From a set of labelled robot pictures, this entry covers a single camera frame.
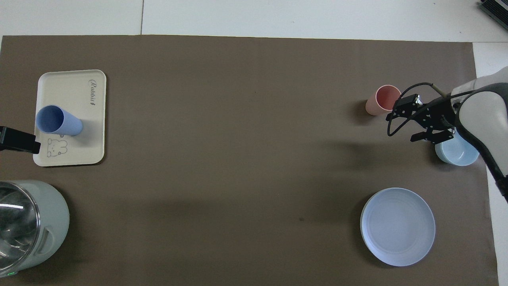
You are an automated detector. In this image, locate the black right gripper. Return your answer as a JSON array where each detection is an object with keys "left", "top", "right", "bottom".
[{"left": 387, "top": 94, "right": 458, "bottom": 145}]

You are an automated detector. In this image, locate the pink cup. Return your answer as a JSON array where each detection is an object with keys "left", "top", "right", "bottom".
[{"left": 365, "top": 85, "right": 402, "bottom": 116}]

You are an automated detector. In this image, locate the blue ribbed cup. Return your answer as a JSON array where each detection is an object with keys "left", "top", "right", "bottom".
[{"left": 35, "top": 104, "right": 84, "bottom": 137}]

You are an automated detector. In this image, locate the cream rabbit print tray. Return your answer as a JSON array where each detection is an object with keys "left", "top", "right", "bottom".
[{"left": 33, "top": 70, "right": 107, "bottom": 167}]

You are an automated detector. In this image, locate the light blue bowl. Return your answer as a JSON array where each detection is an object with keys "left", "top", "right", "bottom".
[{"left": 435, "top": 131, "right": 480, "bottom": 166}]

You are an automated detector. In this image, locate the pale green steel-lined pot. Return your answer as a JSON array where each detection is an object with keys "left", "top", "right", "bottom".
[{"left": 0, "top": 180, "right": 70, "bottom": 278}]

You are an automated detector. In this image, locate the light blue plate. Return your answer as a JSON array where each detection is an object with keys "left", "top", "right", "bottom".
[{"left": 360, "top": 187, "right": 436, "bottom": 267}]

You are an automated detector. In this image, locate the black ribbed device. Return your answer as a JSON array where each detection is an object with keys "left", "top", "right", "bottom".
[{"left": 478, "top": 0, "right": 508, "bottom": 28}]

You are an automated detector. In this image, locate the brown table mat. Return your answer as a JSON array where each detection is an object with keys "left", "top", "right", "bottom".
[{"left": 0, "top": 35, "right": 499, "bottom": 286}]

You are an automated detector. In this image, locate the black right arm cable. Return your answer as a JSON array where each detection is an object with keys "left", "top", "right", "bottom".
[{"left": 387, "top": 82, "right": 454, "bottom": 137}]

